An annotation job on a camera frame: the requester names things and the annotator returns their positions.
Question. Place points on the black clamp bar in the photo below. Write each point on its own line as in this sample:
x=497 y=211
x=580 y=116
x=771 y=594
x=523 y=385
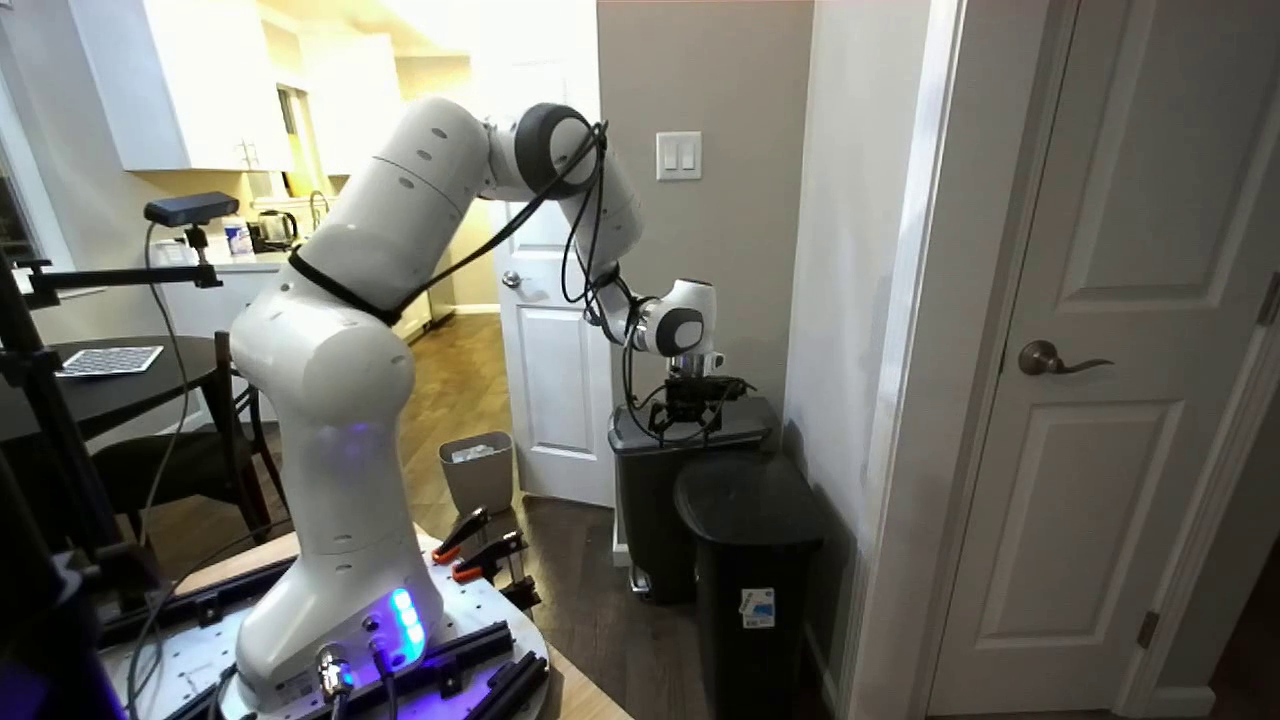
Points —
x=446 y=658
x=511 y=685

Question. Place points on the white paper sheet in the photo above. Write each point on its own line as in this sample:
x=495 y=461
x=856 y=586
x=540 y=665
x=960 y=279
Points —
x=112 y=363

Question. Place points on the white door with round knob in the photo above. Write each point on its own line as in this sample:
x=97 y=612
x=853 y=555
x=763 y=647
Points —
x=561 y=385

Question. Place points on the round metal door knob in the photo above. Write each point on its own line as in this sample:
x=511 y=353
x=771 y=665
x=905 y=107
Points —
x=511 y=281

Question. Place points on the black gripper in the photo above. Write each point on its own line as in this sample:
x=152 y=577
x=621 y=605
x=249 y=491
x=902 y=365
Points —
x=694 y=392

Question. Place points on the dark kettle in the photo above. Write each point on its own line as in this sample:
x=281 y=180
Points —
x=273 y=228

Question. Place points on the small picture frame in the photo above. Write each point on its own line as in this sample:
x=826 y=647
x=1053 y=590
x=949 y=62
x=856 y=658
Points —
x=237 y=237

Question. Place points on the black stereo camera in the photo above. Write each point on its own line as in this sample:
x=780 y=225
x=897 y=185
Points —
x=189 y=211

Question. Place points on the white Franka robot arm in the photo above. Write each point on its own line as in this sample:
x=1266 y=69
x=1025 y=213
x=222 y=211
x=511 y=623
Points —
x=346 y=400

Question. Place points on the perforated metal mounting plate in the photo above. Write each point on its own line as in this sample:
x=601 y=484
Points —
x=186 y=652

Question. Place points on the round black table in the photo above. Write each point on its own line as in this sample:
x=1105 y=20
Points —
x=135 y=392

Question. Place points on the grey steel step bin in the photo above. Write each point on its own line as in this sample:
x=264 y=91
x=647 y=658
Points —
x=653 y=504

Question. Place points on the small black clamp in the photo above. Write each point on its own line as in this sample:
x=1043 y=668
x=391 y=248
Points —
x=523 y=594

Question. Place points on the white kitchen cabinet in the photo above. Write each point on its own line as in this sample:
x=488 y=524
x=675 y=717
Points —
x=180 y=82

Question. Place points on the white light switch plate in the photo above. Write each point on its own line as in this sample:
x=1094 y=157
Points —
x=679 y=155

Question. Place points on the black clamp with orange tip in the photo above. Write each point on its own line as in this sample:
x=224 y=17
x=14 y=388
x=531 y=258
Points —
x=488 y=557
x=460 y=539

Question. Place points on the small grey waste basket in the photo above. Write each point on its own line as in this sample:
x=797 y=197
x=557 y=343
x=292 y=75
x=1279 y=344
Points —
x=477 y=475

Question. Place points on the black plastic bin body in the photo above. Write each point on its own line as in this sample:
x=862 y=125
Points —
x=754 y=652

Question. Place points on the black camera stand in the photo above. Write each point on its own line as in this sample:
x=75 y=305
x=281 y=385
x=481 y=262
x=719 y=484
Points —
x=52 y=443

